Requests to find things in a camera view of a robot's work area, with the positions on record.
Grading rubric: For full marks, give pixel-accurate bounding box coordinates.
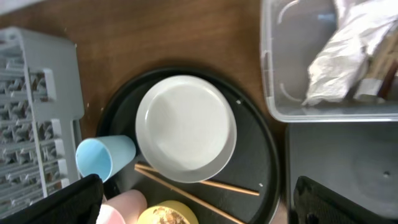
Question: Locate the pink plastic cup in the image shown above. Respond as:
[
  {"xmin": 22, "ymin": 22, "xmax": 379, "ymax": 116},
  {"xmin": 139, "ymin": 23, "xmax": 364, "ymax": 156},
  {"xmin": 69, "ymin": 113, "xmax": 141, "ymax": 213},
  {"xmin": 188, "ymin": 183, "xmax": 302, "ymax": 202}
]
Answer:
[{"xmin": 96, "ymin": 190, "xmax": 147, "ymax": 224}]

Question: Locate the clear plastic bin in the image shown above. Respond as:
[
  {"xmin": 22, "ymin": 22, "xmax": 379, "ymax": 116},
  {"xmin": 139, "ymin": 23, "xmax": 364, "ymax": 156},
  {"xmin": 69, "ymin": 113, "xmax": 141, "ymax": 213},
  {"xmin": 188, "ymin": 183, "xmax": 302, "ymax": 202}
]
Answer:
[{"xmin": 260, "ymin": 0, "xmax": 397, "ymax": 123}]

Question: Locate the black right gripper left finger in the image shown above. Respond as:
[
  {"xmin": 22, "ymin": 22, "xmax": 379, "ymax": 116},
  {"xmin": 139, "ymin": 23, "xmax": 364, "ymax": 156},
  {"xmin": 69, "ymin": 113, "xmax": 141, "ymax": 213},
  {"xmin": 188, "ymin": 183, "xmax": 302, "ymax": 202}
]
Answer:
[{"xmin": 1, "ymin": 174, "xmax": 103, "ymax": 224}]

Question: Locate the grey dishwasher rack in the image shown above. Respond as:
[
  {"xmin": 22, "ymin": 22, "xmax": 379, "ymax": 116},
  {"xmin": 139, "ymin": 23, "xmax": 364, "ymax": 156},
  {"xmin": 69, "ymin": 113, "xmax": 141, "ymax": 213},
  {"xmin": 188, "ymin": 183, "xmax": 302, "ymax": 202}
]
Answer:
[{"xmin": 1, "ymin": 27, "xmax": 85, "ymax": 218}]

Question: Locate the black rectangular tray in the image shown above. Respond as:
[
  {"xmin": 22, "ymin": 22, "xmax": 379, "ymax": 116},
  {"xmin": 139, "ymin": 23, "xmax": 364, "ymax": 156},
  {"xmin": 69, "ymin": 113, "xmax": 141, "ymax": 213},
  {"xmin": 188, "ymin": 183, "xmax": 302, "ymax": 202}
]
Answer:
[{"xmin": 285, "ymin": 122, "xmax": 397, "ymax": 223}]

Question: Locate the yellow plastic bowl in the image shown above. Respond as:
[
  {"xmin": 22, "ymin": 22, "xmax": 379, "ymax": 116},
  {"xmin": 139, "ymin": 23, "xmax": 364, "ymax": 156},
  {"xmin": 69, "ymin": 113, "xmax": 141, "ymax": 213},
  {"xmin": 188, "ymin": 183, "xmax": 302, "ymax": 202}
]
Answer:
[{"xmin": 137, "ymin": 200, "xmax": 199, "ymax": 224}]

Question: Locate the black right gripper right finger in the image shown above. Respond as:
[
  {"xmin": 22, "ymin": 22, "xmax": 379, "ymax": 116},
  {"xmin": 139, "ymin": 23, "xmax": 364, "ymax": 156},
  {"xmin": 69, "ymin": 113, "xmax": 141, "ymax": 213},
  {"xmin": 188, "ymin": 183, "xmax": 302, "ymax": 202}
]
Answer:
[{"xmin": 293, "ymin": 176, "xmax": 392, "ymax": 224}]

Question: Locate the light blue plastic cup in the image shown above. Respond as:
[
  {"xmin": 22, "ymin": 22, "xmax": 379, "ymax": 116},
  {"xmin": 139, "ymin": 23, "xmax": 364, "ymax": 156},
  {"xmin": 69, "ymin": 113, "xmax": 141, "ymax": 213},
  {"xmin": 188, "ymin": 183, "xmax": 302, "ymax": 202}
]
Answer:
[{"xmin": 75, "ymin": 135, "xmax": 137, "ymax": 182}]

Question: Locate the round black tray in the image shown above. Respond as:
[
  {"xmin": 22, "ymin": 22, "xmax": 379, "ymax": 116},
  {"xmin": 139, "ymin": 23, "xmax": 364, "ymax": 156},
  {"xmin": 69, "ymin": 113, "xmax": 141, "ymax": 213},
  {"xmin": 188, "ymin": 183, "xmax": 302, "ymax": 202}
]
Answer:
[{"xmin": 96, "ymin": 67, "xmax": 280, "ymax": 223}]

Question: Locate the gold snack wrapper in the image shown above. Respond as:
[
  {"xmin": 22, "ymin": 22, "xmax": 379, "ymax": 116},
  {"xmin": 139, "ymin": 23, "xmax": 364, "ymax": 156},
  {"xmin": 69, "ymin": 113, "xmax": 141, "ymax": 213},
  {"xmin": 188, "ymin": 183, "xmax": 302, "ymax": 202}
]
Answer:
[{"xmin": 353, "ymin": 28, "xmax": 397, "ymax": 103}]

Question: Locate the wooden chopstick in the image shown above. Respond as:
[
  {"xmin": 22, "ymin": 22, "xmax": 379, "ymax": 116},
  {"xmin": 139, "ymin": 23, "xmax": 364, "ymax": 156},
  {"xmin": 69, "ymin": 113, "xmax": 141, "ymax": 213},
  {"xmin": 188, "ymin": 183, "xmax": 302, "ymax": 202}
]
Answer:
[
  {"xmin": 134, "ymin": 163, "xmax": 260, "ymax": 196},
  {"xmin": 134, "ymin": 168, "xmax": 245, "ymax": 224}
]

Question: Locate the grey round plate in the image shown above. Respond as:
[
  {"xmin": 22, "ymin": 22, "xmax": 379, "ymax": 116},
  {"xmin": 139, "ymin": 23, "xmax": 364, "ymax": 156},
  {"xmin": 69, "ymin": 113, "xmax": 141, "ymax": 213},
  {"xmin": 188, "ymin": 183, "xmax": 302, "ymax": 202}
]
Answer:
[{"xmin": 135, "ymin": 75, "xmax": 238, "ymax": 183}]

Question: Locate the white napkin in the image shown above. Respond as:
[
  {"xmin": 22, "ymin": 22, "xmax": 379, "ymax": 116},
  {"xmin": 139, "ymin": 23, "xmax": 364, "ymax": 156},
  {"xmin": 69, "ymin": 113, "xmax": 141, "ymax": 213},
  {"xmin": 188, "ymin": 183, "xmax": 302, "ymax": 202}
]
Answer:
[{"xmin": 302, "ymin": 0, "xmax": 397, "ymax": 106}]

